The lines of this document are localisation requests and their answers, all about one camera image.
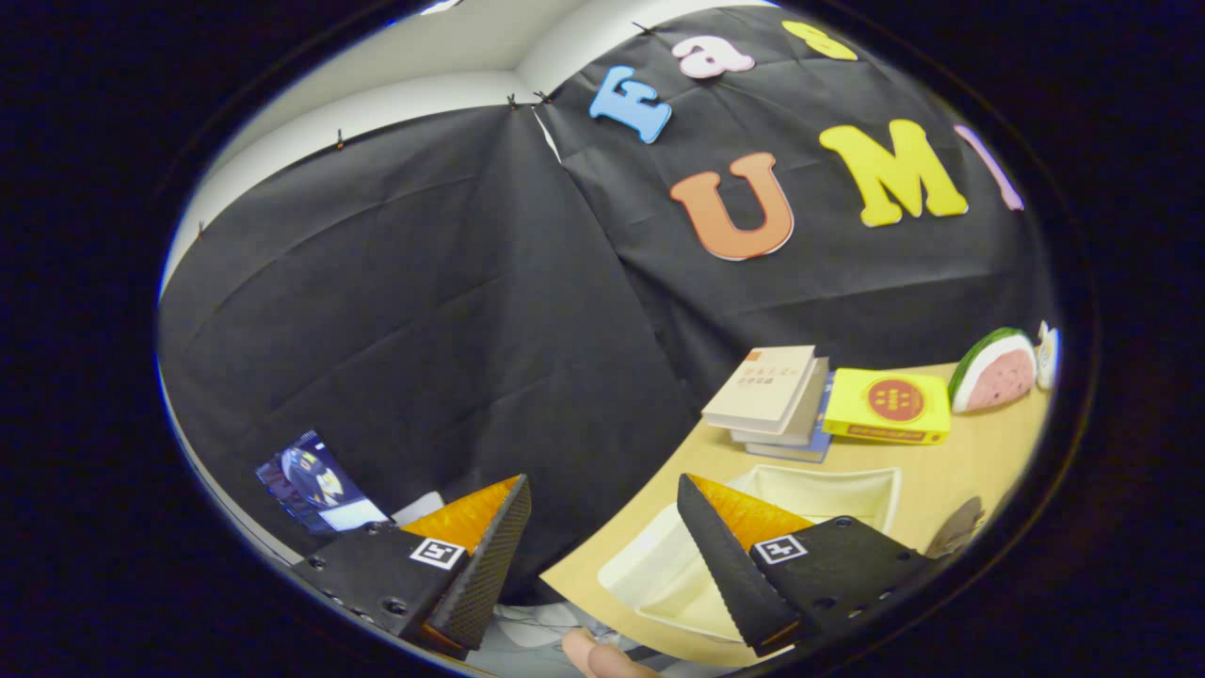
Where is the white plush toy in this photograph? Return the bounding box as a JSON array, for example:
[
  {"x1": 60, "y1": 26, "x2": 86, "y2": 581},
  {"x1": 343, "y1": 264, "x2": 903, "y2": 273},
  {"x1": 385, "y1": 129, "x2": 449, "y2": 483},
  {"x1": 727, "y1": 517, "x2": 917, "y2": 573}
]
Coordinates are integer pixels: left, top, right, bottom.
[{"x1": 1036, "y1": 321, "x2": 1061, "y2": 391}]

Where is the grey book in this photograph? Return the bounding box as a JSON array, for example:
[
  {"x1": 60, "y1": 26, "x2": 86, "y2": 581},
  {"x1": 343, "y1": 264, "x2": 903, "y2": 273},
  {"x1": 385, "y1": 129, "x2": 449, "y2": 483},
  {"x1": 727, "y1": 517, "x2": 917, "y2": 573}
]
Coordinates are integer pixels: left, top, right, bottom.
[{"x1": 730, "y1": 356, "x2": 831, "y2": 446}]

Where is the beige book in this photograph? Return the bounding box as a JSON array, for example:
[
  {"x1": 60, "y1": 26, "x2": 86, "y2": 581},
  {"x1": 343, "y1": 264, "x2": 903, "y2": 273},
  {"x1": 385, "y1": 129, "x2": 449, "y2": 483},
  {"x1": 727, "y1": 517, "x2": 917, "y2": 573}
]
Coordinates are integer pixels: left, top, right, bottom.
[{"x1": 701, "y1": 346, "x2": 817, "y2": 435}]

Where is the white device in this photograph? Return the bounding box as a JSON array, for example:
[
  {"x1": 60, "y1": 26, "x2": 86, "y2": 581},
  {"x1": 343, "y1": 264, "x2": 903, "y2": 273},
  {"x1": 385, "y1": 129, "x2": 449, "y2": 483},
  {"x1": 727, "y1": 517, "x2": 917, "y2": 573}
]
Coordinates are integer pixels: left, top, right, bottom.
[{"x1": 391, "y1": 492, "x2": 445, "y2": 526}]

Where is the black backdrop cloth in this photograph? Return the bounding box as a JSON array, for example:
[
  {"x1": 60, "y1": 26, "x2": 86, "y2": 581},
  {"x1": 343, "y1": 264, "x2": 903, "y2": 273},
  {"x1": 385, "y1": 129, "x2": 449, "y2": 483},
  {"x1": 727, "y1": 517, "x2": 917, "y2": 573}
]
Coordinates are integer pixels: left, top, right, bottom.
[{"x1": 158, "y1": 5, "x2": 1055, "y2": 604}]

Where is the blue book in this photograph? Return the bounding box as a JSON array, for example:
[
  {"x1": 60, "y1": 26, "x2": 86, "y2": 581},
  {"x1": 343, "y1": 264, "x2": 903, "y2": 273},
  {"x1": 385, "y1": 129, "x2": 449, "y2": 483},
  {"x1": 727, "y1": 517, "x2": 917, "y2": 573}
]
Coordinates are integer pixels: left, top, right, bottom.
[{"x1": 746, "y1": 372, "x2": 837, "y2": 464}]

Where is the watermelon slice plush toy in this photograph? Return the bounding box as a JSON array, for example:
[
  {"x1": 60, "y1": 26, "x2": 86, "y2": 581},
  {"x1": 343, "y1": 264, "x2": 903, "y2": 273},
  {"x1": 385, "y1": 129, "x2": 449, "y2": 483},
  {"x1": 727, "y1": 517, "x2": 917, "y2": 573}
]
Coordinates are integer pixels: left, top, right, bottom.
[{"x1": 948, "y1": 327, "x2": 1038, "y2": 413}]

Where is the lit screen device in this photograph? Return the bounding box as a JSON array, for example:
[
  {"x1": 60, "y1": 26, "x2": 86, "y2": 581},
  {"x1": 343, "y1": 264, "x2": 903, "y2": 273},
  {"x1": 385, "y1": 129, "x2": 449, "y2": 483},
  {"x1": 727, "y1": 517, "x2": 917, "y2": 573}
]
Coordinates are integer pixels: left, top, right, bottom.
[{"x1": 256, "y1": 430, "x2": 392, "y2": 535}]

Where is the yellow book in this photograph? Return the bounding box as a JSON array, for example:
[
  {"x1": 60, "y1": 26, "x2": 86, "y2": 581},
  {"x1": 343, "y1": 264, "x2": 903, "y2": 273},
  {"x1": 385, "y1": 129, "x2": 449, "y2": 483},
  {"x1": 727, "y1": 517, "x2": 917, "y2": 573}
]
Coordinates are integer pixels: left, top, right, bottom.
[{"x1": 822, "y1": 368, "x2": 952, "y2": 445}]

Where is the brown slipper shoe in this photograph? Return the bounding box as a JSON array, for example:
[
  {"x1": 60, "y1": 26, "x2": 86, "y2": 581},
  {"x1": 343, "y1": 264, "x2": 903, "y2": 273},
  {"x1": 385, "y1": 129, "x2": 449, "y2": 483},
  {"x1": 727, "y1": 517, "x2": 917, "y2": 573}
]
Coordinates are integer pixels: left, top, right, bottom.
[{"x1": 927, "y1": 497, "x2": 985, "y2": 558}]

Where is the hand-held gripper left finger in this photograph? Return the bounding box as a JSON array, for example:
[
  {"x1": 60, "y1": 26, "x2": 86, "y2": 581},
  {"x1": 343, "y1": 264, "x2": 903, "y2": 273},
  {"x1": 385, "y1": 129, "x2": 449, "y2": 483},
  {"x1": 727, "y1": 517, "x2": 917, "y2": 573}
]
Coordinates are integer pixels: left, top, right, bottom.
[{"x1": 290, "y1": 474, "x2": 533, "y2": 660}]

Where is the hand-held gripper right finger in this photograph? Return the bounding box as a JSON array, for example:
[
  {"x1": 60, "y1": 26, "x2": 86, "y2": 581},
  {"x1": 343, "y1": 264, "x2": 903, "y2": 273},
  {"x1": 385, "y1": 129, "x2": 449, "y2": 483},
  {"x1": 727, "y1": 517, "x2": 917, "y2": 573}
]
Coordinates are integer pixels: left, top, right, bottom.
[{"x1": 676, "y1": 473, "x2": 942, "y2": 658}]

